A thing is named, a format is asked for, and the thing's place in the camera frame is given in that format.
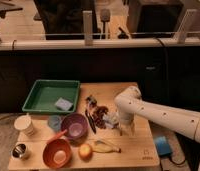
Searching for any small metal cup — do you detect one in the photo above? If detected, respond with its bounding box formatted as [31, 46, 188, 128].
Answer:
[12, 144, 30, 160]

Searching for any black spoon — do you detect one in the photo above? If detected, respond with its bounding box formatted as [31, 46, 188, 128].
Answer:
[85, 109, 96, 134]

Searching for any red orange bowl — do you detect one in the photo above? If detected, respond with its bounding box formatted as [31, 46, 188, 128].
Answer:
[43, 139, 72, 169]

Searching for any white paper cup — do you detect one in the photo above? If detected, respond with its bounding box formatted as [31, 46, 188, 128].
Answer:
[14, 114, 35, 136]

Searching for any brown dried chili cluster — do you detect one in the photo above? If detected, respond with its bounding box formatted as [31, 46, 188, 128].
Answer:
[92, 106, 108, 129]

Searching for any small blue cup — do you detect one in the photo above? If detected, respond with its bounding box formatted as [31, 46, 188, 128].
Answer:
[47, 115, 62, 132]

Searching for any purple plastic bowl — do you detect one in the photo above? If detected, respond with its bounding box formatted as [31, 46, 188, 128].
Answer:
[61, 113, 88, 140]

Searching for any blue grey towel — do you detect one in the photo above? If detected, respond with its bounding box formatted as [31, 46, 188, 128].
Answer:
[103, 113, 119, 129]

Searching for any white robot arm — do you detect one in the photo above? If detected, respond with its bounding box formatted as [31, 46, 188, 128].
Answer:
[114, 86, 200, 171]

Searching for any banana peel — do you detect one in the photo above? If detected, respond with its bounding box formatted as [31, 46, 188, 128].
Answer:
[91, 139, 121, 153]

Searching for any orange spatula handle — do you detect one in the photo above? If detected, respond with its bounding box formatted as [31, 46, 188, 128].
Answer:
[47, 129, 67, 144]

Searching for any blue sponge in tray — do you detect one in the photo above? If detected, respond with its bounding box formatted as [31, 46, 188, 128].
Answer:
[55, 98, 73, 111]

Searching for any red yellow apple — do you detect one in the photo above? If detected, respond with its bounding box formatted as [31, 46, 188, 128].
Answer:
[78, 144, 93, 159]

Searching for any blue box on floor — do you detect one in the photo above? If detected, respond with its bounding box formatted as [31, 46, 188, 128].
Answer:
[154, 136, 172, 157]

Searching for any green plastic tray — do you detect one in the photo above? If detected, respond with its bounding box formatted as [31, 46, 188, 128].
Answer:
[22, 79, 80, 115]

